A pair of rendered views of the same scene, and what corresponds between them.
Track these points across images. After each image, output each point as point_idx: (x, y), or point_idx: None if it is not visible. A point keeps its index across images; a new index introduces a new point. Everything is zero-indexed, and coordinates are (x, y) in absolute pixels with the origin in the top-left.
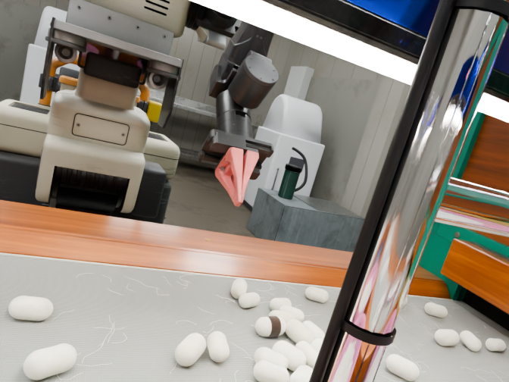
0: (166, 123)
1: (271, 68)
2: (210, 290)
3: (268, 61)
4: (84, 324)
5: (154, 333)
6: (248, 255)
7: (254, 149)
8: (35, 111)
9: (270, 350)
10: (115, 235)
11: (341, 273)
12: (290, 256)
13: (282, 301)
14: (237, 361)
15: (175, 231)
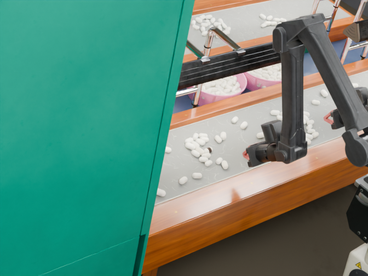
0: (348, 223)
1: (267, 124)
2: (233, 165)
3: (271, 123)
4: (249, 139)
5: (234, 142)
6: (231, 180)
7: (252, 144)
8: None
9: (205, 137)
10: (276, 165)
11: (188, 194)
12: (214, 190)
13: (208, 160)
14: (211, 141)
15: (265, 182)
